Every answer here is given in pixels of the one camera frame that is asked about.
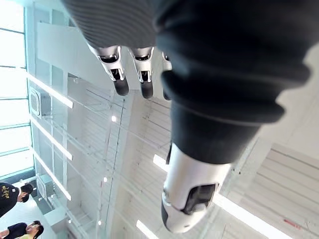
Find square ceiling air conditioner unit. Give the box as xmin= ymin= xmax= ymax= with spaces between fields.
xmin=36 ymin=174 xmax=56 ymax=200
xmin=29 ymin=85 xmax=52 ymax=119

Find left robot hand black cloth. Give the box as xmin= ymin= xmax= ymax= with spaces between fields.
xmin=61 ymin=0 xmax=319 ymax=234

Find person in yellow shirt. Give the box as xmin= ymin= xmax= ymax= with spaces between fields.
xmin=0 ymin=220 xmax=44 ymax=239

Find long white ceiling light strip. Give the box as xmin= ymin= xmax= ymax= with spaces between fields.
xmin=136 ymin=220 xmax=160 ymax=239
xmin=33 ymin=151 xmax=72 ymax=201
xmin=25 ymin=73 xmax=74 ymax=109
xmin=30 ymin=119 xmax=73 ymax=161
xmin=153 ymin=153 xmax=293 ymax=239

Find person in black shirt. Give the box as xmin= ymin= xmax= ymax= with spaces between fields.
xmin=0 ymin=182 xmax=34 ymax=218

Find large glass window wall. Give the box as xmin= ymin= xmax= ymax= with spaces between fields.
xmin=0 ymin=0 xmax=34 ymax=178

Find small red ceiling sign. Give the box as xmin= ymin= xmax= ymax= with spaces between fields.
xmin=283 ymin=218 xmax=303 ymax=229

